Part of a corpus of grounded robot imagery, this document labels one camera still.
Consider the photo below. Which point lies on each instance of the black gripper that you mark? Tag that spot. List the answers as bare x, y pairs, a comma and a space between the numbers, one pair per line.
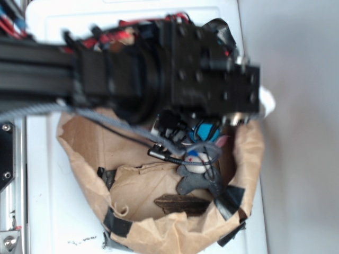
206, 76

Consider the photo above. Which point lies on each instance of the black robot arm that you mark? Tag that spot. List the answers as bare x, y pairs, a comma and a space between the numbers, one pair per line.
134, 81

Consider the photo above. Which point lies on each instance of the blue ball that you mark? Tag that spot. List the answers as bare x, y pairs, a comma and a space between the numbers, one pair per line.
204, 132

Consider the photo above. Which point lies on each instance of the grey plush donkey toy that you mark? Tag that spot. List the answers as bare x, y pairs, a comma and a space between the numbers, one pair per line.
199, 172

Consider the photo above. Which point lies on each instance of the dark wood bark piece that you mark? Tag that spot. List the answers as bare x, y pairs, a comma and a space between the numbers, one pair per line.
192, 206

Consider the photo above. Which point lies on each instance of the brown paper bag bin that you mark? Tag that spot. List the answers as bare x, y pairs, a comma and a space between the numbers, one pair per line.
122, 168

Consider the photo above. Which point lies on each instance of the black mounting bracket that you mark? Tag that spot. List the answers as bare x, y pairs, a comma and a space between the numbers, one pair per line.
8, 151

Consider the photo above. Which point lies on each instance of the aluminium frame rail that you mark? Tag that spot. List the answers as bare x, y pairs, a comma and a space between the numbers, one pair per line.
14, 211

